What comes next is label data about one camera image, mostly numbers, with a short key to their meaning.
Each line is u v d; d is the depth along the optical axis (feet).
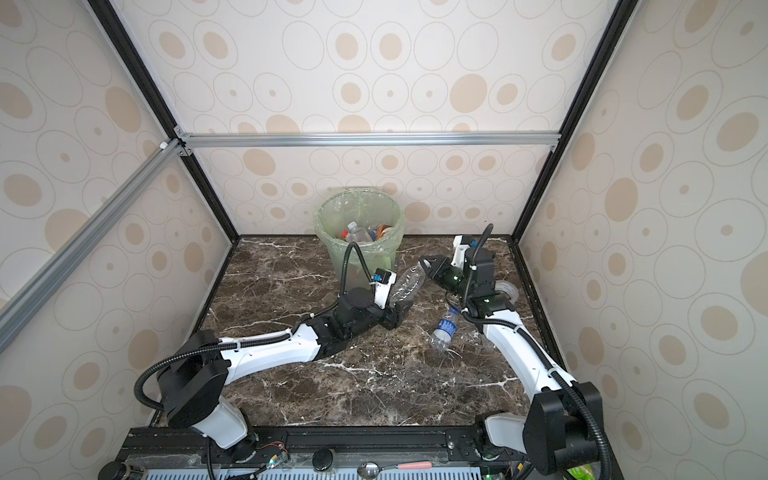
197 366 1.62
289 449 2.42
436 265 2.38
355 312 1.98
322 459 2.09
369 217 3.35
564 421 1.32
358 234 3.33
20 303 1.69
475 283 1.99
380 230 3.11
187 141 2.97
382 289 2.26
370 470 2.38
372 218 3.31
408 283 2.58
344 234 3.32
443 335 3.07
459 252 2.38
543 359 1.50
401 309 2.38
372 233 3.28
